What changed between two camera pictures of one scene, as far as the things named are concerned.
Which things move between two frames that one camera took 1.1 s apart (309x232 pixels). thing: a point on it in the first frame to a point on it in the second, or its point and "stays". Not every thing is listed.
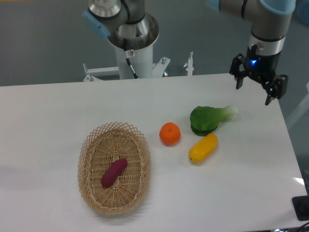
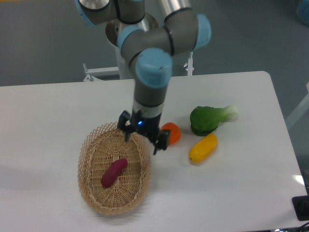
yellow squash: x=203 y=148 stays
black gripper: x=262 y=67 to x=147 y=126
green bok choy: x=205 y=120 stays
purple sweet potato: x=113 y=172 stays
